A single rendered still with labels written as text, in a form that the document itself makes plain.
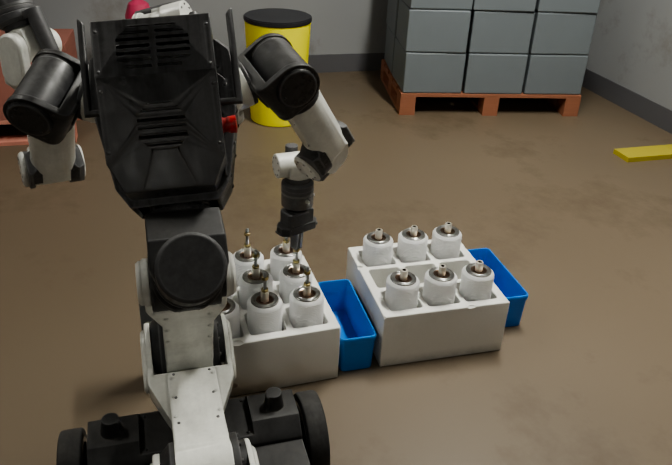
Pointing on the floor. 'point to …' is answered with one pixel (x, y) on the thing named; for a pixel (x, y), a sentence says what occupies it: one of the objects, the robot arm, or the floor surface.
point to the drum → (255, 25)
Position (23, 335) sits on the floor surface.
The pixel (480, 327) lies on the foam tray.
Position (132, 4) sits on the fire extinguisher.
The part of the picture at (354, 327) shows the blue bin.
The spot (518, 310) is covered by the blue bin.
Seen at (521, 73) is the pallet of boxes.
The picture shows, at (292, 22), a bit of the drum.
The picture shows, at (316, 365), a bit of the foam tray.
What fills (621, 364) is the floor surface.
